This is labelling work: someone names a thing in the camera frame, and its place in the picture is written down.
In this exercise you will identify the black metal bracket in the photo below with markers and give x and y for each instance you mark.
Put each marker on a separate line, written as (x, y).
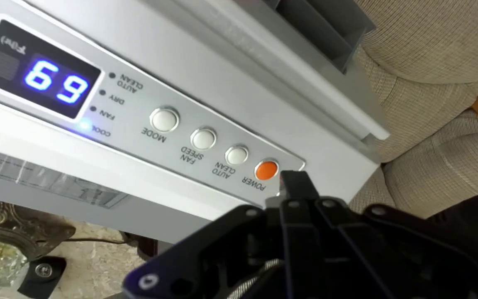
(42, 274)

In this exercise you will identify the white portable air conditioner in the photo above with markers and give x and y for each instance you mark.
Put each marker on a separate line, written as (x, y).
(194, 66)

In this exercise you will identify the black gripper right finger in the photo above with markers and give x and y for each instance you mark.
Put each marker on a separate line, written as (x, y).
(372, 254)

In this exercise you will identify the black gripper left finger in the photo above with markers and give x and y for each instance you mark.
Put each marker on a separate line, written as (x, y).
(216, 254)

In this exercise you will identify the beige armchair with wooden frame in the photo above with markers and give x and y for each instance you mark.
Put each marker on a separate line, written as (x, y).
(443, 76)

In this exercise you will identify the ornate gold white object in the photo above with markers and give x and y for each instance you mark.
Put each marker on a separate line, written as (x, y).
(7, 221)

